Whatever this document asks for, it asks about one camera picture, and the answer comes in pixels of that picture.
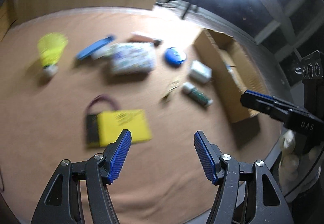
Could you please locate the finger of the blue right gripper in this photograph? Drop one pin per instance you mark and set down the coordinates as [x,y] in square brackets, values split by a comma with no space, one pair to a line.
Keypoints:
[276,109]
[259,94]

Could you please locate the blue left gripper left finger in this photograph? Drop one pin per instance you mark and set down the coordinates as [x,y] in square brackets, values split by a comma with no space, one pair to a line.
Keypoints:
[115,155]

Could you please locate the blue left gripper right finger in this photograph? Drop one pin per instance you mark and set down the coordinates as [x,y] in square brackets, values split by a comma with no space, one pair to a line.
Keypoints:
[209,158]

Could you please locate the yellow black notebook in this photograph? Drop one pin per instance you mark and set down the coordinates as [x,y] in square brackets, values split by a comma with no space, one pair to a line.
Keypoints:
[104,128]

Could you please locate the white power adapter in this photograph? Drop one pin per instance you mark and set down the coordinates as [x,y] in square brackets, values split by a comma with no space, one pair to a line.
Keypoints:
[200,72]

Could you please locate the green white glue stick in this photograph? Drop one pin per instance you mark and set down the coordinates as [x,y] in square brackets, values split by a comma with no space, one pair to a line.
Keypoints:
[191,91]

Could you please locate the wooden clothespin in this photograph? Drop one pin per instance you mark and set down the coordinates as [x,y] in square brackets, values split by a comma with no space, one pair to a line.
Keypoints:
[172,86]

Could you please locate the blue round tin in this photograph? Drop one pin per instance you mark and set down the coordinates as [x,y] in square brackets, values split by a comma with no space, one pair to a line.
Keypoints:
[174,57]

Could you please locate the patterned tissue pack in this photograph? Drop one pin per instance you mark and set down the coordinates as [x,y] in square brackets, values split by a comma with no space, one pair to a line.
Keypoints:
[129,58]

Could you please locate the pink cosmetic bottle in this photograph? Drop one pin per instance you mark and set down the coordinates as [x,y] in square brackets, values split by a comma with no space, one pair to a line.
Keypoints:
[138,38]

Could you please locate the gloved right hand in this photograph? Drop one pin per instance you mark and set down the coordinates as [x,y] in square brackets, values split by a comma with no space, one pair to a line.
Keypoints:
[298,171]

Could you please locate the cardboard box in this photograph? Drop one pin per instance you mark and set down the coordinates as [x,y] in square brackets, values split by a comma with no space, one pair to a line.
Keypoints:
[233,71]

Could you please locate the black tripod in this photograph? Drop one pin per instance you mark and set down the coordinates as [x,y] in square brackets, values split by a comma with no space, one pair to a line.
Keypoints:
[184,5]

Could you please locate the yellow badminton shuttlecock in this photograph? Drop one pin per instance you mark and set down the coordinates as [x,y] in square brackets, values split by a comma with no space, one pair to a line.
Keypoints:
[50,48]

